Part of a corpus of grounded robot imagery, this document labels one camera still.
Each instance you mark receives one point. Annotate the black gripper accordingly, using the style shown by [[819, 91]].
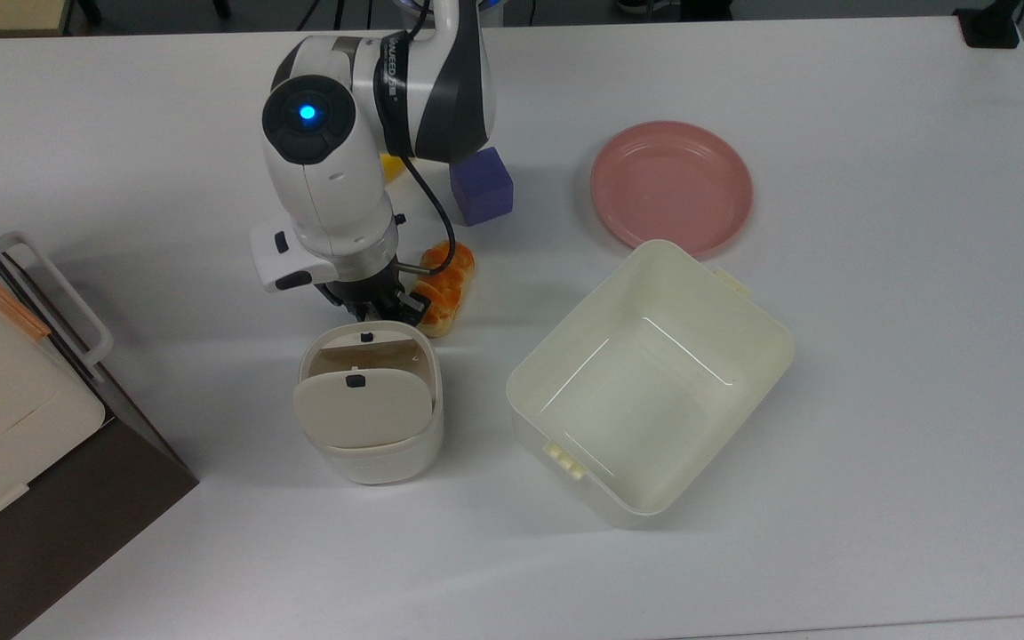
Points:
[[365, 298]]

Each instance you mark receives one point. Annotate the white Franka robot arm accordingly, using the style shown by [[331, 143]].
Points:
[[325, 187]]

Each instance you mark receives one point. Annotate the cream trash can with lid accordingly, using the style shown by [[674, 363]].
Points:
[[365, 413]]

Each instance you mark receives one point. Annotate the toy bread with orange glaze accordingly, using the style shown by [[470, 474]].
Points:
[[441, 298]]

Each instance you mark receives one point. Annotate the purple cube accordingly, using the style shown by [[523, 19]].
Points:
[[484, 191]]

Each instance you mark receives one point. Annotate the yellow toy banana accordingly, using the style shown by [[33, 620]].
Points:
[[392, 167]]

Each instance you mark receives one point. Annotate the cream rectangular plastic bin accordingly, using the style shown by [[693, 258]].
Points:
[[645, 391]]

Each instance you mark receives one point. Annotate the pink plastic plate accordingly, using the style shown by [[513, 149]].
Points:
[[672, 187]]

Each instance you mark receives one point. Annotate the white toaster oven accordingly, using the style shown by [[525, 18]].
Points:
[[76, 524]]

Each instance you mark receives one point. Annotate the orange strip on cream box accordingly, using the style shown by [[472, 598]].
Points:
[[5, 302]]

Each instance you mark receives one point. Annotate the tan wooden board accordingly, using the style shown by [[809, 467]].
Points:
[[1, 13]]

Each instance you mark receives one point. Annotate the black clamp block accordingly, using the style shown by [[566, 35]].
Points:
[[990, 27]]

